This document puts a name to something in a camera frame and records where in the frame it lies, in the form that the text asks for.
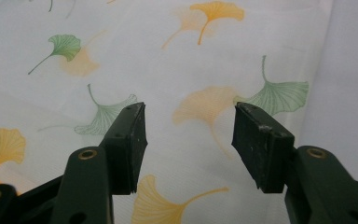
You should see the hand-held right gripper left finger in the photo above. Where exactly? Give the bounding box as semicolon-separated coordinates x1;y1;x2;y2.
49;102;148;224

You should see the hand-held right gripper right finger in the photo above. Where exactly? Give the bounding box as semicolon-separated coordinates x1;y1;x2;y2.
231;102;358;224

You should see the translucent leaf-print zip bag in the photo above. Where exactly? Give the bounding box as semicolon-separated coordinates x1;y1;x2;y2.
0;0;335;224

